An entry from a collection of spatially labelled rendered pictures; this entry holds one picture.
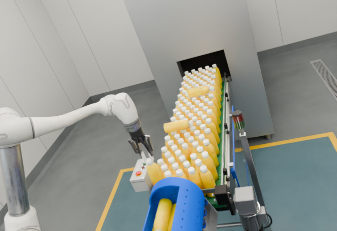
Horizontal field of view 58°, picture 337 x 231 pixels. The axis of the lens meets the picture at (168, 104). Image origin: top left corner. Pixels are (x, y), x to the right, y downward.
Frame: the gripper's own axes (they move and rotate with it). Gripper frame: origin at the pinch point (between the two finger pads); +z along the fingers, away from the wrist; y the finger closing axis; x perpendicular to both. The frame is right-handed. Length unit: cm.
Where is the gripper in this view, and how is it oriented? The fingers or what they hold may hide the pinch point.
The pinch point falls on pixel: (147, 157)
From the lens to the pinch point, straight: 178.1
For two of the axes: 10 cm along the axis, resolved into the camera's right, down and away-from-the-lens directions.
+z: 3.2, 8.5, 4.2
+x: 1.7, -4.9, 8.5
